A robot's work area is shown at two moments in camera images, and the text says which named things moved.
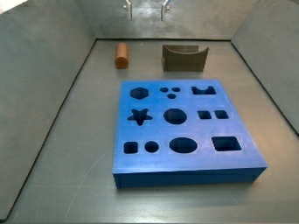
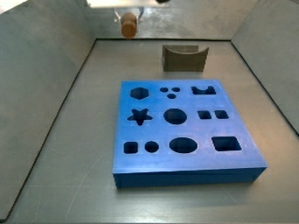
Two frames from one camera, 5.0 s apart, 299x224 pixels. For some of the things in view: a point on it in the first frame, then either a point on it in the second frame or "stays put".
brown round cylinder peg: x=121 y=55 -> x=128 y=25
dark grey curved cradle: x=183 y=58 stays put
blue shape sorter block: x=179 y=136 stays put
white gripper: x=128 y=8 -> x=124 y=3
